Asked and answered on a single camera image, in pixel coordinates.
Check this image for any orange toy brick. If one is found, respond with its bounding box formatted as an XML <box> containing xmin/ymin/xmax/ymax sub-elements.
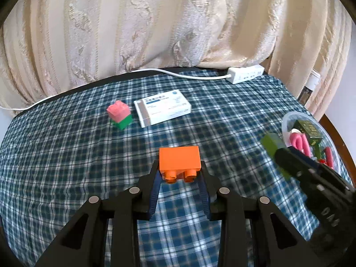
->
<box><xmin>158</xmin><ymin>146</ymin><xmax>202</xmax><ymax>184</ymax></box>

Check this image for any blue plaid cloth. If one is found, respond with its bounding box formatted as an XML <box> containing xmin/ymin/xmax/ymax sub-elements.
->
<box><xmin>0</xmin><ymin>71</ymin><xmax>354</xmax><ymax>267</ymax></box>

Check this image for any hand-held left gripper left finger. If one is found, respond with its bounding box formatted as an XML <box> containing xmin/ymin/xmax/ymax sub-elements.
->
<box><xmin>36</xmin><ymin>161</ymin><xmax>162</xmax><ymax>267</ymax></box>

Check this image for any white power strip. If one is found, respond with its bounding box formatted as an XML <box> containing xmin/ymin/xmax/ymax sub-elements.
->
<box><xmin>226</xmin><ymin>65</ymin><xmax>265</xmax><ymax>84</ymax></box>

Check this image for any pink toy brick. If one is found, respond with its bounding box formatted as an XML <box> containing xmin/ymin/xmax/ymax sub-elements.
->
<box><xmin>106</xmin><ymin>100</ymin><xmax>131</xmax><ymax>123</ymax></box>

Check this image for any white power strip cable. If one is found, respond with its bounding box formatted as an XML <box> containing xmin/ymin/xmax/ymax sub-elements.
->
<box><xmin>0</xmin><ymin>68</ymin><xmax>231</xmax><ymax>111</ymax></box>

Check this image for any clear plastic container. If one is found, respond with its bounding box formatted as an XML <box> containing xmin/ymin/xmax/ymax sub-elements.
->
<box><xmin>281</xmin><ymin>111</ymin><xmax>344</xmax><ymax>178</ymax></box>

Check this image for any red toy brick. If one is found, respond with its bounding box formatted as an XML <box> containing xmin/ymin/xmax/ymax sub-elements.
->
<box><xmin>320</xmin><ymin>147</ymin><xmax>334</xmax><ymax>170</ymax></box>

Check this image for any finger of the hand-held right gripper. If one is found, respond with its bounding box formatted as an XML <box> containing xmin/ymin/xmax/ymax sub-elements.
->
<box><xmin>289</xmin><ymin>147</ymin><xmax>343</xmax><ymax>179</ymax></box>
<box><xmin>274</xmin><ymin>148</ymin><xmax>310</xmax><ymax>181</ymax></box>

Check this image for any green block with blue circles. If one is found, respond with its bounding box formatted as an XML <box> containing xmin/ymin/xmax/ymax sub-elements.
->
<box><xmin>261</xmin><ymin>133</ymin><xmax>291</xmax><ymax>180</ymax></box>

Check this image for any cream patterned curtain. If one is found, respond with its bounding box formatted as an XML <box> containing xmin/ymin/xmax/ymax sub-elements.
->
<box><xmin>0</xmin><ymin>0</ymin><xmax>356</xmax><ymax>117</ymax></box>

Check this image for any white grey cylindrical object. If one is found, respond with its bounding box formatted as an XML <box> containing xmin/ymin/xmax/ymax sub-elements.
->
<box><xmin>297</xmin><ymin>69</ymin><xmax>321</xmax><ymax>103</ymax></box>

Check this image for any white medicine box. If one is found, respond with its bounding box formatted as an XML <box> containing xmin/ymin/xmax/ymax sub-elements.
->
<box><xmin>133</xmin><ymin>89</ymin><xmax>192</xmax><ymax>128</ymax></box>

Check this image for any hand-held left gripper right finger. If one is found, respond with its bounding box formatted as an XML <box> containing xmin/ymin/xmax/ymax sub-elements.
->
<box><xmin>199</xmin><ymin>161</ymin><xmax>319</xmax><ymax>267</ymax></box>

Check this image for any green toy brick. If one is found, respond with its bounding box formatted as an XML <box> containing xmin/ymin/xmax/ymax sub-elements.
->
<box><xmin>112</xmin><ymin>114</ymin><xmax>133</xmax><ymax>131</ymax></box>

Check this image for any dark green box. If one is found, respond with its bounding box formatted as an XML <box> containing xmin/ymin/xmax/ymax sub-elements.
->
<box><xmin>295</xmin><ymin>119</ymin><xmax>324</xmax><ymax>145</ymax></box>

